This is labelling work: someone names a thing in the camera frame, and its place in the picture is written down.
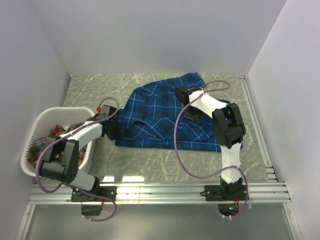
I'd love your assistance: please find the blue plaid long sleeve shirt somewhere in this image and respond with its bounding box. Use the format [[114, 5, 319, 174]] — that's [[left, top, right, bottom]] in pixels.
[[115, 73, 221, 152]]

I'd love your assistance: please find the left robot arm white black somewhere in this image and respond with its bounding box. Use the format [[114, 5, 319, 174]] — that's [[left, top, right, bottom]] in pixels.
[[35, 105, 122, 201]]

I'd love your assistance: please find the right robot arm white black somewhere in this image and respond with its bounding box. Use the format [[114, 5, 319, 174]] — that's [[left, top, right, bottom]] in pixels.
[[174, 86, 246, 201]]

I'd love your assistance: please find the white plastic laundry basket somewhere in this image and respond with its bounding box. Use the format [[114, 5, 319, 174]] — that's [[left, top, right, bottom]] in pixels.
[[20, 107, 94, 177]]

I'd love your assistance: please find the red brown plaid shirt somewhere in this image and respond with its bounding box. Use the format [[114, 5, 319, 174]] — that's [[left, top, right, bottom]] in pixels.
[[27, 123, 87, 167]]

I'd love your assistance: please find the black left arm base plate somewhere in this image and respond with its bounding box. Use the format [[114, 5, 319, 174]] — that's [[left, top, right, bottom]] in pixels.
[[70, 186, 117, 203]]

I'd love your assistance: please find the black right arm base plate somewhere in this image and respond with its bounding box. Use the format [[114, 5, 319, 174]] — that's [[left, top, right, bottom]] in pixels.
[[200, 184, 248, 202]]

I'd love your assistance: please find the aluminium mounting rail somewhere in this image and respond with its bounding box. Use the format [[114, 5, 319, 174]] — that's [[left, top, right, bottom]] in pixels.
[[27, 182, 291, 205]]

